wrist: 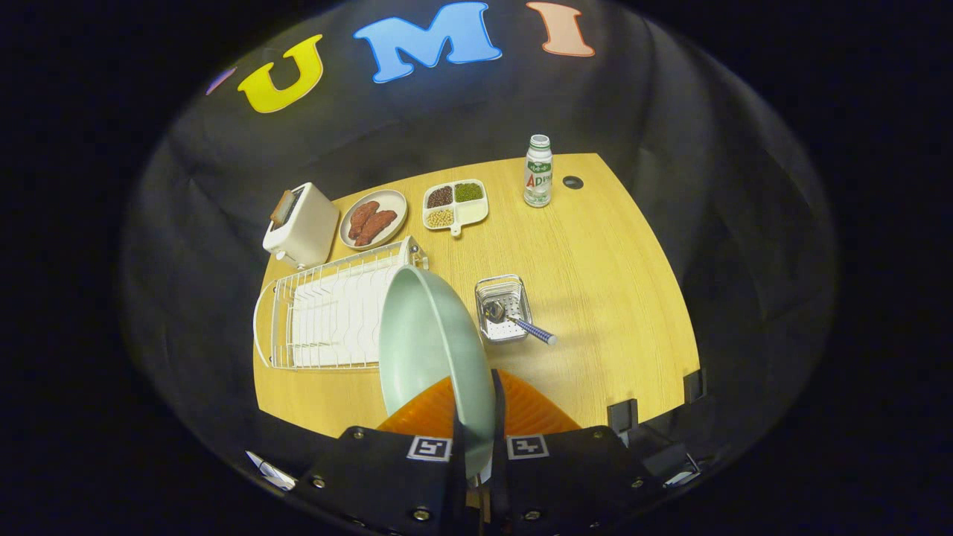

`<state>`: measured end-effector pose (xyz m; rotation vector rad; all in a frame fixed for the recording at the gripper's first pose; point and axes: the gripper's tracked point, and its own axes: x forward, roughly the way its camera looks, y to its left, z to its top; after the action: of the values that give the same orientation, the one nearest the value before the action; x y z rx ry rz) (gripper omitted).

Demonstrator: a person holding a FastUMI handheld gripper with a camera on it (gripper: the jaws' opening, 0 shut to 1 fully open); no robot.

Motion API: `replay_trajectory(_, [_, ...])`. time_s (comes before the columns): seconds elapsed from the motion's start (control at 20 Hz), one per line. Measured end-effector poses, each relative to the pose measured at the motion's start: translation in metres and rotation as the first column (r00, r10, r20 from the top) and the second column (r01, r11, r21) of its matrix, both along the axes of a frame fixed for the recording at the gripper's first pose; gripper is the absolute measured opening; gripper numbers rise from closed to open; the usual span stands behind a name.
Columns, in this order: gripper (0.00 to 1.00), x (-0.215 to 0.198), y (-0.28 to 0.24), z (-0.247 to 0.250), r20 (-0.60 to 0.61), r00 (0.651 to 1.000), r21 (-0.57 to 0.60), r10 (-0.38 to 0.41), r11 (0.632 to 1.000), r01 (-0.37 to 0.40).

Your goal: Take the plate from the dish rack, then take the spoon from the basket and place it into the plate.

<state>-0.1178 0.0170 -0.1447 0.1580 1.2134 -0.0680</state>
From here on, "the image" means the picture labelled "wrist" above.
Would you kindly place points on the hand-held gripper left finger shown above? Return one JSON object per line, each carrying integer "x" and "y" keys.
{"x": 372, "y": 476}

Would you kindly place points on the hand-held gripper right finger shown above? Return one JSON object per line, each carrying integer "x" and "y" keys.
{"x": 573, "y": 476}

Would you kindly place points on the pale green plate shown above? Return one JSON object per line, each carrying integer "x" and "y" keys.
{"x": 428, "y": 342}

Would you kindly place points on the beige plate with meat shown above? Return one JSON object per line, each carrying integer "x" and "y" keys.
{"x": 391, "y": 202}

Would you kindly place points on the black backdrop cloth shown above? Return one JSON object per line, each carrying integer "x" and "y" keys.
{"x": 670, "y": 112}

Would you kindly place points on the red meat piece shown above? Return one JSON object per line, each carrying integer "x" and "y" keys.
{"x": 362, "y": 217}
{"x": 377, "y": 225}

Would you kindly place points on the black table clamp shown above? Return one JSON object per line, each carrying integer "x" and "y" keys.
{"x": 622, "y": 415}
{"x": 694, "y": 385}

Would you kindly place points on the small white drink bottle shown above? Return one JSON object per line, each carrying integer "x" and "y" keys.
{"x": 537, "y": 175}

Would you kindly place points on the brown bread slice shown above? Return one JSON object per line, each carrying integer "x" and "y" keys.
{"x": 282, "y": 208}

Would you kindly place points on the white toaster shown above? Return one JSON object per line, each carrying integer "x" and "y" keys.
{"x": 309, "y": 223}

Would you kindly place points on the white divided bean dish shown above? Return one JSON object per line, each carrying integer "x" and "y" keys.
{"x": 473, "y": 212}

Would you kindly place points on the metal mesh basket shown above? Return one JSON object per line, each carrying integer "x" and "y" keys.
{"x": 514, "y": 290}

